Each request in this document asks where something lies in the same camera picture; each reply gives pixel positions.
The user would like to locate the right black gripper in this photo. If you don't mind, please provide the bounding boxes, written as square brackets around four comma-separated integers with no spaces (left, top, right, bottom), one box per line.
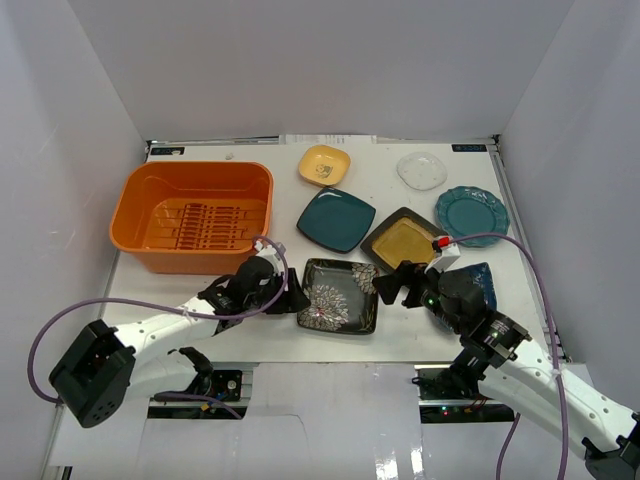
[372,260,464,335]

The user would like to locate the black floral square plate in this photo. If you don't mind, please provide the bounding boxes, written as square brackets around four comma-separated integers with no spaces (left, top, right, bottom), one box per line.
[296,258,380,335]

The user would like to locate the teal square plate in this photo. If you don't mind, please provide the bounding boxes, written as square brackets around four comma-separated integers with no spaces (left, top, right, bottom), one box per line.
[296,187,376,254]

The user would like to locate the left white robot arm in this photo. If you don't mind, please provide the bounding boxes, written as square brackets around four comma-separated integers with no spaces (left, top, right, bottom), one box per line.
[49,257,310,428]

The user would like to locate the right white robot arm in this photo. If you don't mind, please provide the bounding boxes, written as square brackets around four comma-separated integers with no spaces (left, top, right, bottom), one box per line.
[373,262,639,479]

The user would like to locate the orange plastic bin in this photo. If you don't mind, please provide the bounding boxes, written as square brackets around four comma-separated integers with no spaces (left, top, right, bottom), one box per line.
[110,161,274,275]

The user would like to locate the yellow and black square plate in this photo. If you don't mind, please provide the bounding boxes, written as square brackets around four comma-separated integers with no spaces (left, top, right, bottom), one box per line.
[360,207,446,272]

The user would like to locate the dark blue shell plate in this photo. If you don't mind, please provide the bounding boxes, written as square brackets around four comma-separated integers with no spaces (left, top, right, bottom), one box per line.
[444,262,497,310]

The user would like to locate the teal scalloped round plate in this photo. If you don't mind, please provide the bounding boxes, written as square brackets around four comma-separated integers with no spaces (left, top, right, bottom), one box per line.
[435,186,510,238]

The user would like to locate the clear glass plate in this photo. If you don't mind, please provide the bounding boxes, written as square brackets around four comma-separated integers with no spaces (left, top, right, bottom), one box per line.
[396,152,448,191]

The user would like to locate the yellow panda square dish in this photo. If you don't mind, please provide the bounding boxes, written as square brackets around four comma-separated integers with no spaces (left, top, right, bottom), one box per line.
[298,145,351,187]

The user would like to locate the white paper sheets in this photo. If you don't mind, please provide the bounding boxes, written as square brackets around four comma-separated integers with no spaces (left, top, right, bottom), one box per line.
[279,134,377,147]

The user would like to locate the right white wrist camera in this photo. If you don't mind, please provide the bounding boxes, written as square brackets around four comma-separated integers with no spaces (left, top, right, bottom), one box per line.
[429,236,460,272]

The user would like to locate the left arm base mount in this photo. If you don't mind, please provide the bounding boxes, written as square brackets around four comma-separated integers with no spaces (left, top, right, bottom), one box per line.
[147,369,252,420]

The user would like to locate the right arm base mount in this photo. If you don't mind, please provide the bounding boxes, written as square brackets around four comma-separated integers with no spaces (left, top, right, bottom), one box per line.
[412,365,515,425]

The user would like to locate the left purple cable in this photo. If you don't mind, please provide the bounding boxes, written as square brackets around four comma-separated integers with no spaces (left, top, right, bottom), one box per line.
[27,235,290,405]

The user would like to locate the purple cable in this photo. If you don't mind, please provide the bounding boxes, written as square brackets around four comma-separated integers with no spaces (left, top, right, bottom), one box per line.
[452,232,569,480]
[27,235,290,405]

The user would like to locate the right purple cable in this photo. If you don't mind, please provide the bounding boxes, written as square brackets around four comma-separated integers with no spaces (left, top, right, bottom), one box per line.
[452,232,569,480]

